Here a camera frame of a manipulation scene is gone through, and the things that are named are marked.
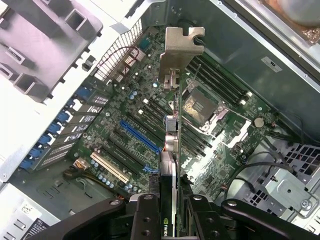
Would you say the blue card retention clip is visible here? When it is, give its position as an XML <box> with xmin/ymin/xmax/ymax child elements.
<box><xmin>74</xmin><ymin>84</ymin><xmax>94</xmax><ymax>101</ymax></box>
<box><xmin>47</xmin><ymin>122</ymin><xmax>65</xmax><ymax>135</ymax></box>
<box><xmin>56</xmin><ymin>111</ymin><xmax>74</xmax><ymax>124</ymax></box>
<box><xmin>66</xmin><ymin>99</ymin><xmax>83</xmax><ymax>111</ymax></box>
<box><xmin>19</xmin><ymin>147</ymin><xmax>48</xmax><ymax>171</ymax></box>
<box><xmin>37</xmin><ymin>133</ymin><xmax>55</xmax><ymax>146</ymax></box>

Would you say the green motherboard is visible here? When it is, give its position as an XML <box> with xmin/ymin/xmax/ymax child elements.
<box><xmin>67</xmin><ymin>24</ymin><xmax>278</xmax><ymax>201</ymax></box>

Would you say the grey plastic parts rack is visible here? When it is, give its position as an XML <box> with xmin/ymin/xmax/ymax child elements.
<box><xmin>0</xmin><ymin>0</ymin><xmax>104</xmax><ymax>104</ymax></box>

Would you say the blue expansion slot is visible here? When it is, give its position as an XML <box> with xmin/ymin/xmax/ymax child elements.
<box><xmin>119</xmin><ymin>120</ymin><xmax>163</xmax><ymax>154</ymax></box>

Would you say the black open PC case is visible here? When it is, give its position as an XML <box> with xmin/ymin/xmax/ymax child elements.
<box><xmin>0</xmin><ymin>0</ymin><xmax>320</xmax><ymax>240</ymax></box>

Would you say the grey power supply unit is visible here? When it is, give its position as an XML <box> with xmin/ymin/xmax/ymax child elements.
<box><xmin>0</xmin><ymin>179</ymin><xmax>63</xmax><ymax>240</ymax></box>

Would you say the CPU socket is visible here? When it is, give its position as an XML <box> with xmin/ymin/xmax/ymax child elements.
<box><xmin>181</xmin><ymin>82</ymin><xmax>230</xmax><ymax>137</ymax></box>

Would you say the black sleeved power wire bundle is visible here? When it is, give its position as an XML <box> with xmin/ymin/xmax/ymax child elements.
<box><xmin>63</xmin><ymin>157</ymin><xmax>118</xmax><ymax>193</ymax></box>

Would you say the white expansion slot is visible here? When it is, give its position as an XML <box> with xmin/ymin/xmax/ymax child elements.
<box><xmin>89</xmin><ymin>151</ymin><xmax>131</xmax><ymax>184</ymax></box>

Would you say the silver metal disk bay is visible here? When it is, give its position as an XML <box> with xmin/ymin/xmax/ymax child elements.
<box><xmin>224</xmin><ymin>142</ymin><xmax>320</xmax><ymax>235</ymax></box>

